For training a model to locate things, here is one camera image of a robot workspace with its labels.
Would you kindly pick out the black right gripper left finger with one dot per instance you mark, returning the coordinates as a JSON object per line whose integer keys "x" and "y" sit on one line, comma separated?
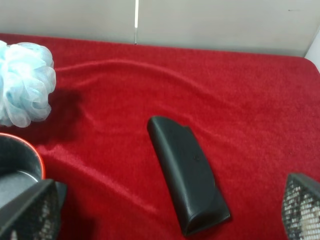
{"x": 35, "y": 214}

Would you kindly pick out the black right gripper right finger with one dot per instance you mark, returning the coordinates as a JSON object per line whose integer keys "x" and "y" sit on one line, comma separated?
{"x": 300, "y": 210}

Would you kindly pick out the red velvet tablecloth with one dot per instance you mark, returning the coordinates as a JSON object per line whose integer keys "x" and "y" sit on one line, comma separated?
{"x": 256, "y": 117}

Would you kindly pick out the black glasses case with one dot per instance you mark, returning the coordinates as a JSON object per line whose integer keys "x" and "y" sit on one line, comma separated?
{"x": 197, "y": 201}

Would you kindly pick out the light blue bath loofah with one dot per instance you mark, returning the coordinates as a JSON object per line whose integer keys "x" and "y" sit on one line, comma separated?
{"x": 27, "y": 78}

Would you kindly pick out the red pot with black handles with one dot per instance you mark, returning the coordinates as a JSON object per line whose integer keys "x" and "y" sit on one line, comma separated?
{"x": 21, "y": 166}

